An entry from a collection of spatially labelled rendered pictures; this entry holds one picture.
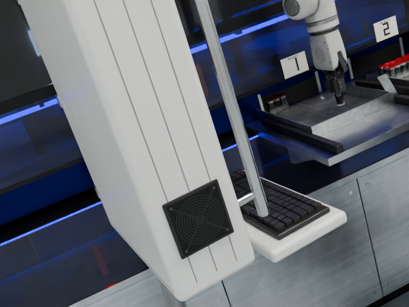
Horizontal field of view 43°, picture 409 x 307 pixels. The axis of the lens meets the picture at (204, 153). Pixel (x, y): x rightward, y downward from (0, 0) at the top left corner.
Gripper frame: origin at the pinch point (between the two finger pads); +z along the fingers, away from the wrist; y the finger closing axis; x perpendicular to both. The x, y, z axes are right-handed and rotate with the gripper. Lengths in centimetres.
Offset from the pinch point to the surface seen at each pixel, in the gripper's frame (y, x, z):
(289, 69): -18.4, -3.5, -4.5
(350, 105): -4.2, 5.5, 8.7
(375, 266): -19, 10, 74
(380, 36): -18.5, 30.1, -3.5
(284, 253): 35, -41, 18
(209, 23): 35, -42, -30
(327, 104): -13.0, 3.2, 8.6
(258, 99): -26.1, -12.5, 2.7
